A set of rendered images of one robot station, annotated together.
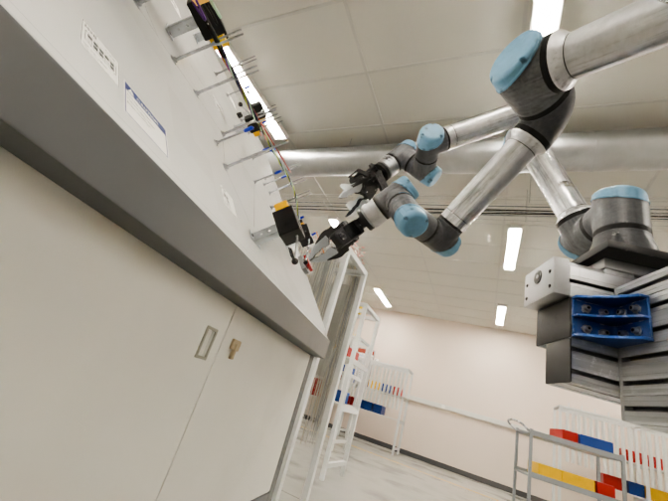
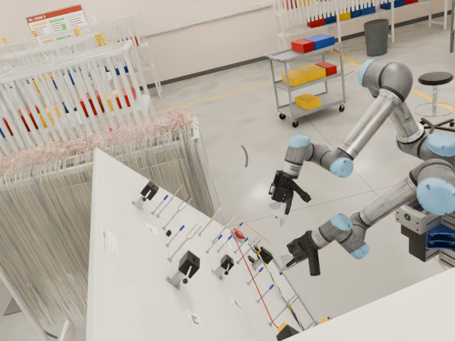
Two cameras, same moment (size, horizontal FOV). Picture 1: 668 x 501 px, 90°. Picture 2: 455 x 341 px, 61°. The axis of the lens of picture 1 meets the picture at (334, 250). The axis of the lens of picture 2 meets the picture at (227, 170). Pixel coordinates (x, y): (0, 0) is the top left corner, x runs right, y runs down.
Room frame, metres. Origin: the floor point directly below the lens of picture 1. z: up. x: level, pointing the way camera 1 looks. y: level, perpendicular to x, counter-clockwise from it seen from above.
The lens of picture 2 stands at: (-0.08, 0.78, 2.21)
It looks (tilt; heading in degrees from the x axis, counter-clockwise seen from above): 28 degrees down; 331
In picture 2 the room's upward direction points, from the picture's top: 14 degrees counter-clockwise
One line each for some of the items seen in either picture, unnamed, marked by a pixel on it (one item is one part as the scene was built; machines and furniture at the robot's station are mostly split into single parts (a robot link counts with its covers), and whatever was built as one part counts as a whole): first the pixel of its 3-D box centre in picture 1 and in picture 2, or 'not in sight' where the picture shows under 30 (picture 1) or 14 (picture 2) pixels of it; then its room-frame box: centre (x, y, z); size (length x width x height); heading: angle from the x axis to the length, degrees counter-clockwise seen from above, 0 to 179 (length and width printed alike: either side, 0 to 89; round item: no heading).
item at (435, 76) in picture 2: not in sight; (437, 106); (2.09, -3.25, 0.34); 0.58 x 0.55 x 0.69; 91
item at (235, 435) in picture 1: (254, 417); not in sight; (0.91, 0.06, 0.60); 0.55 x 0.03 x 0.39; 161
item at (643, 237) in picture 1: (622, 251); not in sight; (0.68, -0.69, 1.21); 0.15 x 0.15 x 0.10
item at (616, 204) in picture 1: (617, 214); (439, 151); (0.68, -0.69, 1.33); 0.13 x 0.12 x 0.14; 167
